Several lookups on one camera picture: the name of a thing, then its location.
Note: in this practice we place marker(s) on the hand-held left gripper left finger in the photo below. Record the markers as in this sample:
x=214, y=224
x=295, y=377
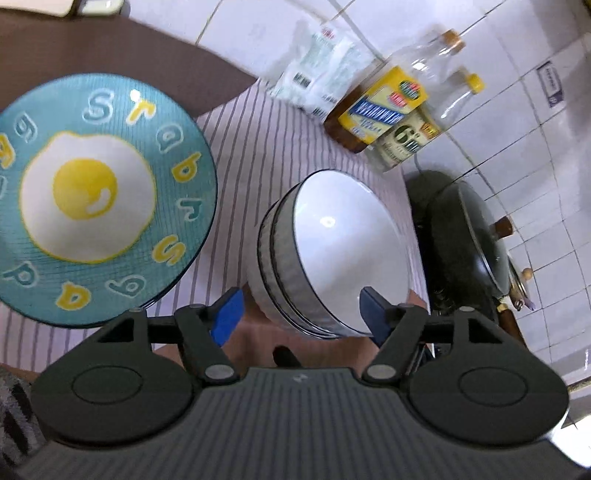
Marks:
x=227, y=316

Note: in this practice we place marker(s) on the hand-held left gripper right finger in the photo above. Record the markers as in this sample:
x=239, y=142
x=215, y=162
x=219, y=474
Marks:
x=372, y=314

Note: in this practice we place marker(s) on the blue fried egg print plate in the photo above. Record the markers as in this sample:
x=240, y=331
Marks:
x=92, y=184

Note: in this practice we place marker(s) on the black wok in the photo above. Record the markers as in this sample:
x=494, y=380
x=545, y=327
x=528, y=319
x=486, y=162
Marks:
x=443, y=230

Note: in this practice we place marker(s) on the glass wok lid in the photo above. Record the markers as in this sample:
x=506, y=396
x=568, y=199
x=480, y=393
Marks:
x=480, y=244

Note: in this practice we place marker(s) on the clear bottle with yellow cap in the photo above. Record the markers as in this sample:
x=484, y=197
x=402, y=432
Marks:
x=406, y=138

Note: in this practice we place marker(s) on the striped brown and pink tablecloth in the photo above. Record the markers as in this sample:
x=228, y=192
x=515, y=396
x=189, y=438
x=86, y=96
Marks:
x=277, y=129

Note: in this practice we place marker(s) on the amber cap yellow label bottle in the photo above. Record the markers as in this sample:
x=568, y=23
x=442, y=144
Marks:
x=383, y=106

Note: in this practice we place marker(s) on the grey patterned rug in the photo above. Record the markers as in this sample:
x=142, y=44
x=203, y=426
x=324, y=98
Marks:
x=16, y=415

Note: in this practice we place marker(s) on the white plastic packet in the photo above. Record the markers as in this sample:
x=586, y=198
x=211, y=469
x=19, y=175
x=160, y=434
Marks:
x=318, y=69

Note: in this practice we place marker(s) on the cream cutting board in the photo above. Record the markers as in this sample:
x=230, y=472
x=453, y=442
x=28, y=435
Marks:
x=99, y=4

